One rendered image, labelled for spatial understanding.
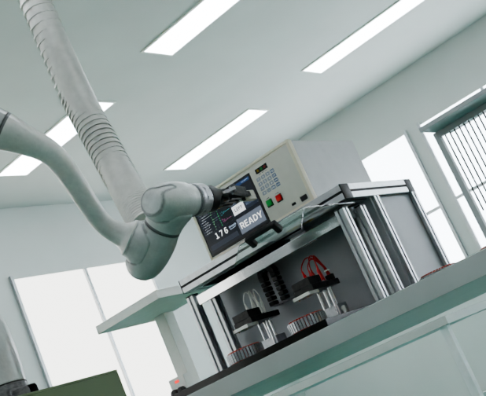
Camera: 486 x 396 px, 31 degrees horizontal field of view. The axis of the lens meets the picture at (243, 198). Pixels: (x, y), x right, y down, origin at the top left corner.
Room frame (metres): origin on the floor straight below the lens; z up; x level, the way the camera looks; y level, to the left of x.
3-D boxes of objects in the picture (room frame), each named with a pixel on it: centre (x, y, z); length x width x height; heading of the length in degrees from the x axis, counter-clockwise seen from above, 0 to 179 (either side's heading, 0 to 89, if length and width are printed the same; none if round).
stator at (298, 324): (2.46, -0.02, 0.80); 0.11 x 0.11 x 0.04
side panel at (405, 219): (2.68, -0.42, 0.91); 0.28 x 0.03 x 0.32; 146
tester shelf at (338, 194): (2.79, -0.11, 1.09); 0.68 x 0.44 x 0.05; 56
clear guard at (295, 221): (2.42, -0.10, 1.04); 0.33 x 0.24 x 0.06; 146
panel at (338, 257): (2.74, -0.07, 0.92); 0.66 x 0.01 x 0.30; 56
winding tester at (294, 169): (2.79, -0.12, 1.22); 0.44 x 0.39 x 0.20; 56
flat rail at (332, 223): (2.61, 0.02, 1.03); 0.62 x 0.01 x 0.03; 56
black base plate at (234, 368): (2.54, 0.07, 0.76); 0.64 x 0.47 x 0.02; 56
